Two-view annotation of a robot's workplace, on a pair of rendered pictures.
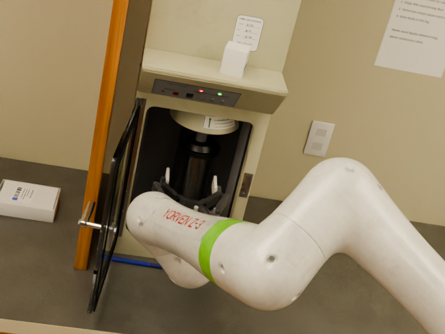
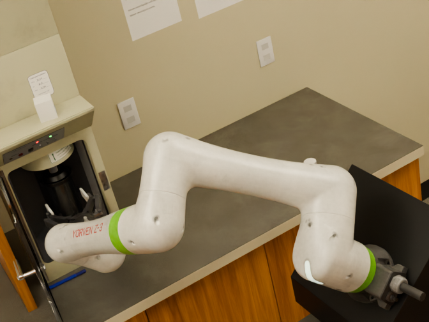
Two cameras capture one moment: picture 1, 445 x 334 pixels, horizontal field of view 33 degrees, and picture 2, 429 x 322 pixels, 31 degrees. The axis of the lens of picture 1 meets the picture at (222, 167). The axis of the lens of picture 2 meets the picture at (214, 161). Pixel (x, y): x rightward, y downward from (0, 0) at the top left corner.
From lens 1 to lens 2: 0.60 m
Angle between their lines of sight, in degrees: 12
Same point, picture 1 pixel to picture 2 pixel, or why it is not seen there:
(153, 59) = not seen: outside the picture
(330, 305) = (209, 218)
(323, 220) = (169, 178)
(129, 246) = (54, 273)
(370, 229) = (198, 165)
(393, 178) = (195, 106)
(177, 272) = (102, 264)
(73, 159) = not seen: outside the picture
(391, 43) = (134, 20)
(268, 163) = (106, 152)
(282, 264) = (164, 218)
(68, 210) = not seen: outside the picture
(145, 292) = (87, 294)
